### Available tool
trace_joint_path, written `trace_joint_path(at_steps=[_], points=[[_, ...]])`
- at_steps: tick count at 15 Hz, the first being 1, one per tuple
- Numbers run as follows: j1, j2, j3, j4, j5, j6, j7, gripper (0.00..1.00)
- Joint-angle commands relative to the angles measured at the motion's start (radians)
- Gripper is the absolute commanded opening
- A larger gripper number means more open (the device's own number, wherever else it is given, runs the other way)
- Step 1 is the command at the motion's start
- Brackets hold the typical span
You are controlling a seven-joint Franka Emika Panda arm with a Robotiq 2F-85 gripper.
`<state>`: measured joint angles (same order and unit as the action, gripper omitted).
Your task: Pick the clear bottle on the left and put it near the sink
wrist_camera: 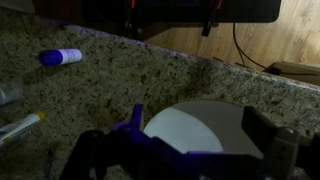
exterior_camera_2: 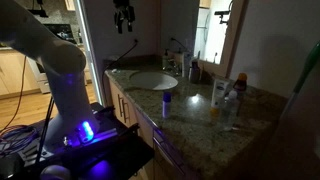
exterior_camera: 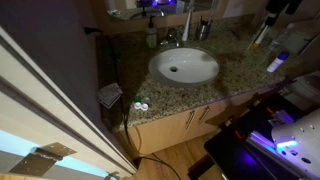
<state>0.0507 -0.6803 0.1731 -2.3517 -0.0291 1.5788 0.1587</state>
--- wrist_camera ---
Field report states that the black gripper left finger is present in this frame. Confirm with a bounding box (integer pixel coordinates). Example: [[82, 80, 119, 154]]
[[112, 104, 144, 130]]

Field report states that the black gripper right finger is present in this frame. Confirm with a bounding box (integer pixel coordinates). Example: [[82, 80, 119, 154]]
[[241, 106, 277, 154]]

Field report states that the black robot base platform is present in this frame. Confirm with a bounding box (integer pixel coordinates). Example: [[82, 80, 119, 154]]
[[81, 0, 282, 29]]

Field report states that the white oval sink basin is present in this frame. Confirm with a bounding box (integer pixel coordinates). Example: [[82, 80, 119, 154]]
[[144, 100, 263, 158]]

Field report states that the white bottle blue cap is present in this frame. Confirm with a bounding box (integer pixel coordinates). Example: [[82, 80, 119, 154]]
[[39, 49, 82, 66]]

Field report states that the white tube yellow cap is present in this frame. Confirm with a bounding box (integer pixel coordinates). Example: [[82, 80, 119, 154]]
[[0, 112, 46, 146]]

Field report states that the black power cable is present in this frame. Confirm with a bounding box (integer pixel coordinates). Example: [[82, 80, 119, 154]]
[[232, 22, 282, 75]]

